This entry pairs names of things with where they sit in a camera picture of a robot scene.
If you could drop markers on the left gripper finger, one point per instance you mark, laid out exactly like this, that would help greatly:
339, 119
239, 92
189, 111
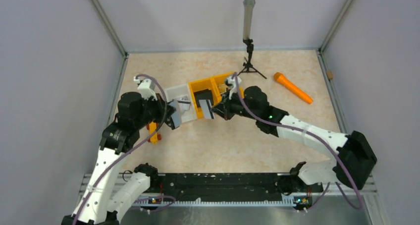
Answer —
173, 108
173, 122

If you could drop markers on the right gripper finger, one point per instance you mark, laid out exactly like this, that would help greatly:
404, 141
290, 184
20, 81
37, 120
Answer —
220, 113
219, 108

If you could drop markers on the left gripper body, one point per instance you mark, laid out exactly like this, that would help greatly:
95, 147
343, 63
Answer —
160, 115

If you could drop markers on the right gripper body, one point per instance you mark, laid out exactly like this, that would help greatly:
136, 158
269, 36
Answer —
233, 106

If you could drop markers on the black striped credit card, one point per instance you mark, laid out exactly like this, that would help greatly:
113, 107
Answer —
205, 106

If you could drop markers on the black leather card holder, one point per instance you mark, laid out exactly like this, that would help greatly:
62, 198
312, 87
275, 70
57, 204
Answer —
179, 116

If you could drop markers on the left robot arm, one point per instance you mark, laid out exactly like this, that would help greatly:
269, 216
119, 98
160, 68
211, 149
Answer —
98, 205

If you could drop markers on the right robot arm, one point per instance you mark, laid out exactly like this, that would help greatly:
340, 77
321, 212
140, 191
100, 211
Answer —
351, 158

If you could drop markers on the white card in bin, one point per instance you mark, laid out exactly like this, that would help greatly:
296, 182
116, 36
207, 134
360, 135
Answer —
184, 103

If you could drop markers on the yellow bin with black cards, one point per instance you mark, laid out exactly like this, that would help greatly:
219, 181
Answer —
198, 85

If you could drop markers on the black cards stack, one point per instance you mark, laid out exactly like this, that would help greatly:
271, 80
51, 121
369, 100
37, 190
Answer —
205, 94

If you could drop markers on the beige striped cards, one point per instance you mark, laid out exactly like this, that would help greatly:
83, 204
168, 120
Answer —
223, 88

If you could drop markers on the yellow bin with beige cards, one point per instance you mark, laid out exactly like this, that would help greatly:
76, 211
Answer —
218, 79

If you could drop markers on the white plastic bin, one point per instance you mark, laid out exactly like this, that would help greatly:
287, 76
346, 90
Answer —
182, 95

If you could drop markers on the black mini tripod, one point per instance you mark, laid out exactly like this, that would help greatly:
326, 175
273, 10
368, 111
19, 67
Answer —
248, 67

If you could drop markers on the orange toy microphone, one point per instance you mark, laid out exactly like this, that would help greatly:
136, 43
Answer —
281, 79

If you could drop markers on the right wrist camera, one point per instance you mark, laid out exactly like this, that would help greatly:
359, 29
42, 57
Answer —
234, 81

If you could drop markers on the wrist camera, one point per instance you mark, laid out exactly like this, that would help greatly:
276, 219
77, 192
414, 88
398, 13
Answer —
146, 87
234, 81

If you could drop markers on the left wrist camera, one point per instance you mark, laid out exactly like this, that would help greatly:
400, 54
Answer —
146, 87

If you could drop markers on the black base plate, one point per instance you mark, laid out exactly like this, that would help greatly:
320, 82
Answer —
230, 187

